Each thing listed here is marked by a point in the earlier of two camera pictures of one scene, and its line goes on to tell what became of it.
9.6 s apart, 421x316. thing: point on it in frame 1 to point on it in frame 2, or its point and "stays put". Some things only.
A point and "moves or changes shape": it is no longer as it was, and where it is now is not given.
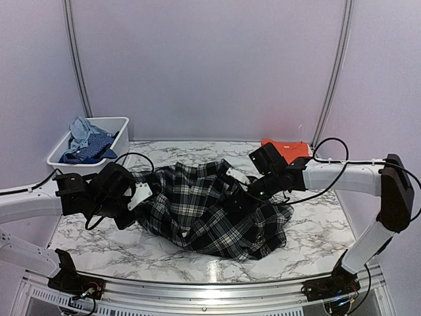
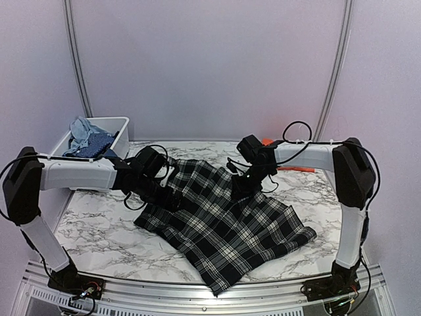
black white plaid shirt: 197,199 moves or changes shape
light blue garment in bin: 80,129 stays put
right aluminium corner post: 345,37 stays put
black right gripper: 245,203 to 242,190
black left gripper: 123,222 to 163,202
